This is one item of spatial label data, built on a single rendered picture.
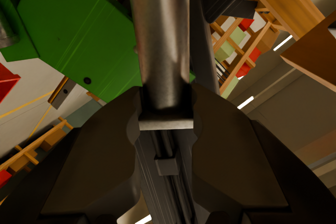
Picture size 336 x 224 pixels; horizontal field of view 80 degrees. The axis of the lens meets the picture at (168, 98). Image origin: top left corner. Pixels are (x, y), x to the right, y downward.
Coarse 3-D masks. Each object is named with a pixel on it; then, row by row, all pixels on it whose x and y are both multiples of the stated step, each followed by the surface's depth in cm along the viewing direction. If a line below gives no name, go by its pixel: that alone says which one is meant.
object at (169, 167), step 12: (156, 132) 31; (168, 132) 31; (156, 144) 30; (168, 144) 30; (156, 156) 31; (168, 156) 30; (180, 156) 33; (156, 168) 31; (168, 168) 31; (168, 180) 32; (180, 180) 34; (168, 192) 33; (180, 192) 32; (180, 204) 33; (180, 216) 37; (192, 216) 37
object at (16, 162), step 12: (60, 120) 610; (48, 132) 549; (60, 132) 587; (36, 144) 516; (48, 144) 545; (12, 156) 454; (24, 156) 482; (0, 168) 425; (12, 168) 452; (24, 168) 500; (0, 180) 419
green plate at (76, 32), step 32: (32, 0) 22; (64, 0) 22; (96, 0) 22; (32, 32) 24; (64, 32) 24; (96, 32) 24; (128, 32) 24; (64, 64) 26; (96, 64) 26; (128, 64) 26
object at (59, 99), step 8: (120, 0) 33; (128, 0) 33; (128, 8) 33; (64, 80) 41; (72, 80) 40; (56, 88) 42; (64, 88) 42; (72, 88) 41; (80, 88) 46; (56, 96) 43; (64, 96) 42; (72, 96) 46; (56, 104) 44; (64, 104) 46
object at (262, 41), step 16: (224, 16) 341; (224, 32) 323; (240, 32) 340; (256, 32) 398; (272, 32) 379; (224, 48) 319; (240, 48) 328; (256, 48) 352; (224, 64) 367; (240, 64) 314; (224, 80) 297; (224, 96) 303
